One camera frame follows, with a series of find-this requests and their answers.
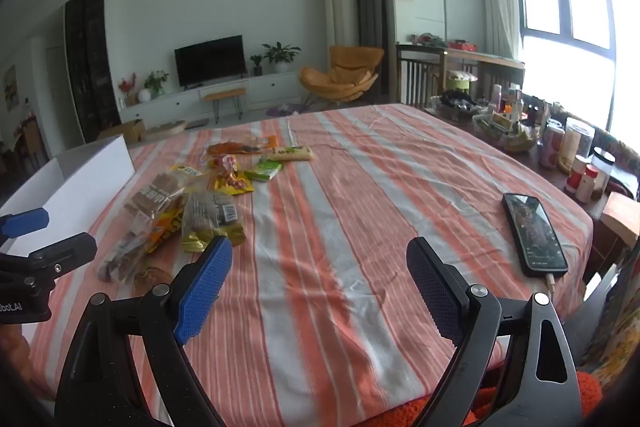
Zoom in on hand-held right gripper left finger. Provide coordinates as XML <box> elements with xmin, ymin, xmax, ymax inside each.
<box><xmin>54</xmin><ymin>235</ymin><xmax>234</xmax><ymax>427</ymax></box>

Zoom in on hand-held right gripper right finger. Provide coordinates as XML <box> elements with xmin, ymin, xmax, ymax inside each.
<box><xmin>406</xmin><ymin>236</ymin><xmax>585</xmax><ymax>427</ymax></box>

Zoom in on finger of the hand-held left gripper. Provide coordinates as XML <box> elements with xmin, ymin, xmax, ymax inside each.
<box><xmin>0</xmin><ymin>208</ymin><xmax>50</xmax><ymax>238</ymax></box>
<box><xmin>27</xmin><ymin>232</ymin><xmax>98</xmax><ymax>280</ymax></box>

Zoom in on white cardboard box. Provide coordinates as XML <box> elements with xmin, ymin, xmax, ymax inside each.
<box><xmin>0</xmin><ymin>134</ymin><xmax>137</xmax><ymax>258</ymax></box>

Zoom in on clear packet with gold edge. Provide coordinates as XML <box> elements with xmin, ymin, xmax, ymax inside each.
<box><xmin>181</xmin><ymin>189</ymin><xmax>246</xmax><ymax>254</ymax></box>

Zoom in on large bag of brown cakes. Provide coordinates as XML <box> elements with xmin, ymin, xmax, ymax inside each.
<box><xmin>97</xmin><ymin>172</ymin><xmax>188</xmax><ymax>284</ymax></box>

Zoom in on yellow red snack packet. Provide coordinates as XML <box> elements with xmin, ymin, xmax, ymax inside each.
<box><xmin>209</xmin><ymin>155</ymin><xmax>255</xmax><ymax>195</ymax></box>

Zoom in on green snack packet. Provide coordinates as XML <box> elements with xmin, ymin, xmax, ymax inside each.
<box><xmin>243</xmin><ymin>158</ymin><xmax>284</xmax><ymax>182</ymax></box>

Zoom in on orange chicken leg packet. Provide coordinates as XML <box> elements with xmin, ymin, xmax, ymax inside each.
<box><xmin>206</xmin><ymin>136</ymin><xmax>278</xmax><ymax>156</ymax></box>

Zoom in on beige long snack packet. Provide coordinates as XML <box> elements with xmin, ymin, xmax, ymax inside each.
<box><xmin>263</xmin><ymin>146</ymin><xmax>314</xmax><ymax>162</ymax></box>

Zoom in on wooden dining chair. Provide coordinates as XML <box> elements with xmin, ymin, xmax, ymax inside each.
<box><xmin>20</xmin><ymin>114</ymin><xmax>48</xmax><ymax>160</ymax></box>

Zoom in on black smartphone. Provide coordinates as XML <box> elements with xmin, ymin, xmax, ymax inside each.
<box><xmin>501</xmin><ymin>192</ymin><xmax>570</xmax><ymax>278</ymax></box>

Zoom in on orange striped tablecloth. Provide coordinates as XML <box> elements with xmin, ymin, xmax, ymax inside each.
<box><xmin>30</xmin><ymin>103</ymin><xmax>596</xmax><ymax>427</ymax></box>

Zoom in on brown cardboard box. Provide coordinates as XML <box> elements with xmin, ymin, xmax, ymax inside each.
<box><xmin>97</xmin><ymin>119</ymin><xmax>146</xmax><ymax>142</ymax></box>

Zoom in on oval beige cat scratcher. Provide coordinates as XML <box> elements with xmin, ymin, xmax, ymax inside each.
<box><xmin>142</xmin><ymin>119</ymin><xmax>187</xmax><ymax>140</ymax></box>

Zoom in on red flowers in vase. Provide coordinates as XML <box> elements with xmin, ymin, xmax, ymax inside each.
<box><xmin>118</xmin><ymin>74</ymin><xmax>138</xmax><ymax>106</ymax></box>

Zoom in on wicker basket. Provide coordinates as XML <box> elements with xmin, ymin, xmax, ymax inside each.
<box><xmin>472</xmin><ymin>112</ymin><xmax>541</xmax><ymax>152</ymax></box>

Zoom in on black glass display cabinet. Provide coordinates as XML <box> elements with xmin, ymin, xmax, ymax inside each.
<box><xmin>64</xmin><ymin>0</ymin><xmax>122</xmax><ymax>144</ymax></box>

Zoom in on orange knit cloth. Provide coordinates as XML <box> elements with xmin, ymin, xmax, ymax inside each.
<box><xmin>470</xmin><ymin>369</ymin><xmax>601</xmax><ymax>427</ymax></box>

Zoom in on red white small bottle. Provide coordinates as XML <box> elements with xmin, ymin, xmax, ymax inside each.
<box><xmin>565</xmin><ymin>155</ymin><xmax>591</xmax><ymax>195</ymax></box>
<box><xmin>575</xmin><ymin>164</ymin><xmax>600</xmax><ymax>204</ymax></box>

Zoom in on black tray of dark things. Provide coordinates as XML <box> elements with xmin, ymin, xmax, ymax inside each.
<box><xmin>432</xmin><ymin>89</ymin><xmax>483</xmax><ymax>122</ymax></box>

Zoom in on small wooden hairpin bench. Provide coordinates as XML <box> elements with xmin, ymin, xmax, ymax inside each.
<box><xmin>200</xmin><ymin>87</ymin><xmax>248</xmax><ymax>122</ymax></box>

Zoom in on light wooden box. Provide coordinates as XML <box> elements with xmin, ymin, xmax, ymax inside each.
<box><xmin>600</xmin><ymin>192</ymin><xmax>640</xmax><ymax>248</ymax></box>

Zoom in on clear jar with beige contents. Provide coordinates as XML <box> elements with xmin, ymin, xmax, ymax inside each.
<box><xmin>559</xmin><ymin>117</ymin><xmax>596</xmax><ymax>172</ymax></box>

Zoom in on glass jar with black lid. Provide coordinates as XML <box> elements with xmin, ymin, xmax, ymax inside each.
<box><xmin>590</xmin><ymin>147</ymin><xmax>618</xmax><ymax>200</ymax></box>

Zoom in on group of small bottles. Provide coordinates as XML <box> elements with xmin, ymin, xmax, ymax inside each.
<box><xmin>487</xmin><ymin>82</ymin><xmax>551</xmax><ymax>128</ymax></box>

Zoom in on white television cabinet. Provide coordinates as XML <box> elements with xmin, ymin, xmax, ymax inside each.
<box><xmin>117</xmin><ymin>72</ymin><xmax>301</xmax><ymax>122</ymax></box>

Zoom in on yellow green stool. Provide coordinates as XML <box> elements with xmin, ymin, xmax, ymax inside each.
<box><xmin>445</xmin><ymin>69</ymin><xmax>478</xmax><ymax>95</ymax></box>

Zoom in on dark wooden railing table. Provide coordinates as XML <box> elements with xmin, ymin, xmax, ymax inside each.
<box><xmin>396</xmin><ymin>43</ymin><xmax>526</xmax><ymax>108</ymax></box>

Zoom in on black television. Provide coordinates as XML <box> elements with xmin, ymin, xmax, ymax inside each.
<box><xmin>174</xmin><ymin>35</ymin><xmax>248</xmax><ymax>88</ymax></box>

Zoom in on orange lounge chair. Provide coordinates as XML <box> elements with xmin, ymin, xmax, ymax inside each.
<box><xmin>299</xmin><ymin>46</ymin><xmax>385</xmax><ymax>108</ymax></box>

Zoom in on large green potted plant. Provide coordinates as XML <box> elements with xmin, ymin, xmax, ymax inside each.
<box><xmin>262</xmin><ymin>42</ymin><xmax>302</xmax><ymax>74</ymax></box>

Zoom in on dark framed window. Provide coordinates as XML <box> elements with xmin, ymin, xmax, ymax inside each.
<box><xmin>512</xmin><ymin>0</ymin><xmax>640</xmax><ymax>132</ymax></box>

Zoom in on covered standing air conditioner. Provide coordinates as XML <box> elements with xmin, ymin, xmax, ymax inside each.
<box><xmin>322</xmin><ymin>0</ymin><xmax>360</xmax><ymax>52</ymax></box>

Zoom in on framed wall picture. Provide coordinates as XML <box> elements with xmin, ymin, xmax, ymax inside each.
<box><xmin>2</xmin><ymin>64</ymin><xmax>18</xmax><ymax>110</ymax></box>

